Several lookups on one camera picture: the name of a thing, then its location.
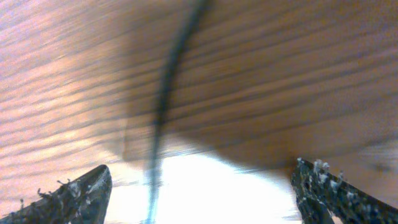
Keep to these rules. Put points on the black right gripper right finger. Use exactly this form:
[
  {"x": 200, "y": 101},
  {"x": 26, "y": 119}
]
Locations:
[{"x": 320, "y": 196}]

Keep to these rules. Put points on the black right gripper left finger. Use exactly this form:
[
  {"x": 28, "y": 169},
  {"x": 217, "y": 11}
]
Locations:
[{"x": 83, "y": 200}]

